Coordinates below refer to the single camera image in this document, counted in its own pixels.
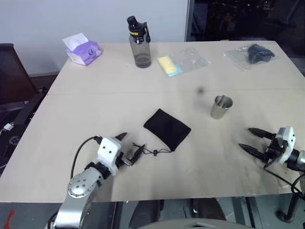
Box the black chair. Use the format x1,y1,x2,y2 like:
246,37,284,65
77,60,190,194
0,43,47,106

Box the yellow sponge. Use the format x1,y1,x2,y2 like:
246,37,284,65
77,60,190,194
157,55,176,74

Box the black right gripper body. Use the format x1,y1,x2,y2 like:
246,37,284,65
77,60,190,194
263,134,285,168

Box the empty clear plastic bag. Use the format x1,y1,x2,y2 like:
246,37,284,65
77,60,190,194
170,47,213,73

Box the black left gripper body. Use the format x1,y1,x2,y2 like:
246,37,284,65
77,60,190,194
115,153,134,168

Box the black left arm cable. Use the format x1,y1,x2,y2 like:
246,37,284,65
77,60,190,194
71,135,102,180

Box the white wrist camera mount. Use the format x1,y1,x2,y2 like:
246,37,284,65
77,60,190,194
96,136,125,176
274,126,297,166

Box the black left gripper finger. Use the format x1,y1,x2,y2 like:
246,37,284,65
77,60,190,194
114,132,128,142
129,144,146,166

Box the black drawstring pouch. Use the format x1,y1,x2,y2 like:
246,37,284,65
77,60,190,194
132,108,192,157

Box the black table leg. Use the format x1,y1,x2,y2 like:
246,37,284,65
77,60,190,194
275,190,305,224

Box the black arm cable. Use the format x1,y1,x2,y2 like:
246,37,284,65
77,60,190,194
264,164,305,194
71,135,102,180

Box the grey window frame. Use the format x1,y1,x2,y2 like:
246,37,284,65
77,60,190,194
184,0,192,42

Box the stainless steel cup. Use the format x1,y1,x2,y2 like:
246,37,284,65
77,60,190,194
210,94,234,120

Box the grey water bottle black lid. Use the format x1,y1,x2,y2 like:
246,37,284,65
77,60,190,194
126,16,153,69

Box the black slanted stand leg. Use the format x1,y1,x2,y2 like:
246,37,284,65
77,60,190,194
13,87,47,126

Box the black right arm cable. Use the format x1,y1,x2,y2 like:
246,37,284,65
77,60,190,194
264,164,305,194

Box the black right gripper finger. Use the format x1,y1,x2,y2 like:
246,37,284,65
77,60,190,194
247,127,277,140
238,143,268,160

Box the black bundled item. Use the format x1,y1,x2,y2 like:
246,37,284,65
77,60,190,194
246,43,276,65

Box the purple tissue pack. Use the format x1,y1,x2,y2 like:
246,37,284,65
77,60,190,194
61,33,104,67

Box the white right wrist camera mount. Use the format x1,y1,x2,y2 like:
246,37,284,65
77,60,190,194
274,126,297,166

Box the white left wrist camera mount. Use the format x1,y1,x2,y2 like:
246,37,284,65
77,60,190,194
96,136,125,176

